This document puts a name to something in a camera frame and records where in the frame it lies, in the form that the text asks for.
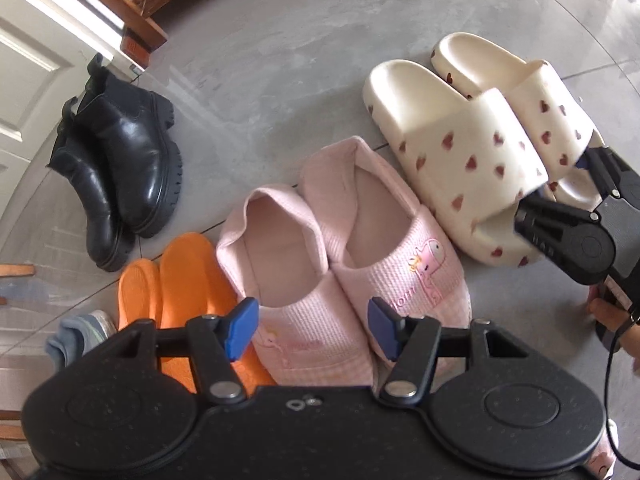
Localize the pink fabric slipper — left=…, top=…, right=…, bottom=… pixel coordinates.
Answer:
left=302, top=136, right=472, bottom=366
left=216, top=186, right=376, bottom=393

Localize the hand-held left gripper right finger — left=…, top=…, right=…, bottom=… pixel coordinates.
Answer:
left=367, top=296, right=531, bottom=404

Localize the wooden shoe rack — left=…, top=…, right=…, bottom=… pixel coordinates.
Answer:
left=50, top=0, right=168, bottom=68

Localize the orange slipper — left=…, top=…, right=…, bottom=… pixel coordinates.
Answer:
left=117, top=259, right=166, bottom=333
left=157, top=232, right=276, bottom=396

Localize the cream heart-print slipper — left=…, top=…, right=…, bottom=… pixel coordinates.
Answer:
left=431, top=32, right=608, bottom=211
left=362, top=59, right=548, bottom=267

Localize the wooden furniture leg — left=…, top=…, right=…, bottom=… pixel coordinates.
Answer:
left=0, top=407, right=31, bottom=443

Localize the pink heart-print cloth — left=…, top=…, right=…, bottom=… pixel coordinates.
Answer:
left=587, top=420, right=621, bottom=480

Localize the black leather boot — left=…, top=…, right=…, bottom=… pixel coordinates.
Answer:
left=47, top=97, right=136, bottom=273
left=72, top=52, right=183, bottom=238

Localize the black cable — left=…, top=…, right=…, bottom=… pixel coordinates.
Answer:
left=602, top=340, right=640, bottom=476

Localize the white panelled cabinet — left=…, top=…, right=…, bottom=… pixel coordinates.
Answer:
left=0, top=0, right=136, bottom=241

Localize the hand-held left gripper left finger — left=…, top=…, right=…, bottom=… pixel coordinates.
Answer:
left=92, top=298, right=260, bottom=405

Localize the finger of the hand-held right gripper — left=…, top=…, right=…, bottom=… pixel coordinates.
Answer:
left=514, top=195, right=591, bottom=267
left=575, top=146, right=631, bottom=211

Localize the person's right hand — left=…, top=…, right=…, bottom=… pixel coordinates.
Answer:
left=587, top=296, right=640, bottom=368

